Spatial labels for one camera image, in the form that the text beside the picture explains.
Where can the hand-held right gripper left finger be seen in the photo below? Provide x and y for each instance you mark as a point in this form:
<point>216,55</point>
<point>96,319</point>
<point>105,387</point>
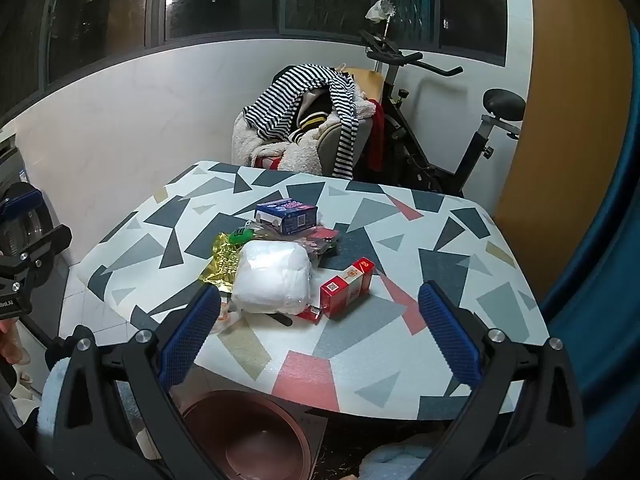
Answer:
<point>192,330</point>

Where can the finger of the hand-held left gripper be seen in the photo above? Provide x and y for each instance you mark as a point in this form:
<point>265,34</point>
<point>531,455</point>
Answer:
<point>40,255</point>
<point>22,201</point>

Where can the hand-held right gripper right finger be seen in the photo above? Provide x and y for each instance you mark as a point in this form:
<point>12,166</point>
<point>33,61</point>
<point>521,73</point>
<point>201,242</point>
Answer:
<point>447,330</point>

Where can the clear plastic wrapper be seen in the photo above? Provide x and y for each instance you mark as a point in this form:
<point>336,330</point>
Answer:
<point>227,315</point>

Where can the gold foil wrapper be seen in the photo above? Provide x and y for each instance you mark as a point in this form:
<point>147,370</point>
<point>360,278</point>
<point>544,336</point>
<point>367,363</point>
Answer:
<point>222,265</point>

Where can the small black object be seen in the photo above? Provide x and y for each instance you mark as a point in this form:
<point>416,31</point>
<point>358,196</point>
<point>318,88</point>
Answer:
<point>280,318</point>

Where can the white plastic pack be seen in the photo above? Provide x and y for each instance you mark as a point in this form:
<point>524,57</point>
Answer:
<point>270,275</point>

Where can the green small packet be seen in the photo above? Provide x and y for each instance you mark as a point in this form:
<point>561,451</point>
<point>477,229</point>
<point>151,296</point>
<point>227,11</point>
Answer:
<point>241,236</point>

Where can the red and white box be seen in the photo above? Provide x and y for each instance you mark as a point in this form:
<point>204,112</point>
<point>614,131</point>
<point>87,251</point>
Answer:
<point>345,292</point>

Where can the brown round basin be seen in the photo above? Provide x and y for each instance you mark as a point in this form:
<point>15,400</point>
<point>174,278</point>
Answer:
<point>250,440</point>

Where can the person's left hand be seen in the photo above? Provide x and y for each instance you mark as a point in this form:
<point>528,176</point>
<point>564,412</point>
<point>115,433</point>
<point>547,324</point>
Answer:
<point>11,342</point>

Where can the grey washing machine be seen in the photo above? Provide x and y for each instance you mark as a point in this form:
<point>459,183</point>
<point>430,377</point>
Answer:
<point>15,165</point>

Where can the person's left leg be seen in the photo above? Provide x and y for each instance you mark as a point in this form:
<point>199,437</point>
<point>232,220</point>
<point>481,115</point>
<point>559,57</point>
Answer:
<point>52,410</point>

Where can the person's leg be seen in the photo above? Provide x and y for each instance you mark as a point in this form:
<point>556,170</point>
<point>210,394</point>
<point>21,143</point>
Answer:
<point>52,410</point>
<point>400,460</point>

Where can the person's right leg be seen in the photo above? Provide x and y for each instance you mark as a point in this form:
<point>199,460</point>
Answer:
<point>400,460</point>

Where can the blue cardboard box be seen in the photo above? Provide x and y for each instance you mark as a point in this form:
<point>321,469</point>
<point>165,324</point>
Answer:
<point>295,217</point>

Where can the black exercise bike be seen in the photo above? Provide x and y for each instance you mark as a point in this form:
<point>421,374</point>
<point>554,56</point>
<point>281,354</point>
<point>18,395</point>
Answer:
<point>400,135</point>

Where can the white fleece blanket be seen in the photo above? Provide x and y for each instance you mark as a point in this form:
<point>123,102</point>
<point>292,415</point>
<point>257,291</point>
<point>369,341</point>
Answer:
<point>300,160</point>

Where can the red cloth strip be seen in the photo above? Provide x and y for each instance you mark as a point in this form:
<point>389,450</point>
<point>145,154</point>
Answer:
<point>376,135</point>

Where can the dark garment with yellow stripes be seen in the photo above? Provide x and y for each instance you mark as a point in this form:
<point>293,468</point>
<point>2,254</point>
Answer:
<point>312,120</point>

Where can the wooden door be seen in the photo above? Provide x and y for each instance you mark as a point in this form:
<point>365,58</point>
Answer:
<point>565,110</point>

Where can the beige chair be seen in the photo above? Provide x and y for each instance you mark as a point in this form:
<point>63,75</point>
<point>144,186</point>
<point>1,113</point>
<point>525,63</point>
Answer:
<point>367,85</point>

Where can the pile of clothes on chair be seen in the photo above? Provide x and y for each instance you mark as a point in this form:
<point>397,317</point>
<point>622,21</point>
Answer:
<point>290,90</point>

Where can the white crumpled cloth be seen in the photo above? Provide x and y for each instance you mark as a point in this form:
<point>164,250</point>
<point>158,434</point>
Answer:
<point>380,10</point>

